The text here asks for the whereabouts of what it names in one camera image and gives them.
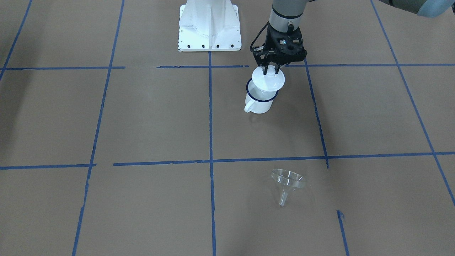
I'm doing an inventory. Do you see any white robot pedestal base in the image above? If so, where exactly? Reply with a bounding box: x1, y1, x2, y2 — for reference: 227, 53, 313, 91
178, 0, 242, 52

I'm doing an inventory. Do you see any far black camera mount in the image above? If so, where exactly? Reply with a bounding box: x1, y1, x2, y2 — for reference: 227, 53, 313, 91
274, 29, 307, 65

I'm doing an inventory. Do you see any white enamel cup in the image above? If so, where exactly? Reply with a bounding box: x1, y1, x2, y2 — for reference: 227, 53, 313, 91
244, 78, 279, 114

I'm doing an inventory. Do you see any white cup lid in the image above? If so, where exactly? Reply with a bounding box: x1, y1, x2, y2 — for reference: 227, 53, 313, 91
252, 65, 285, 92

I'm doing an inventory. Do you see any clear plastic funnel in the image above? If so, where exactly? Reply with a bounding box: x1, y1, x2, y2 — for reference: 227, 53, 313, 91
271, 169, 308, 207

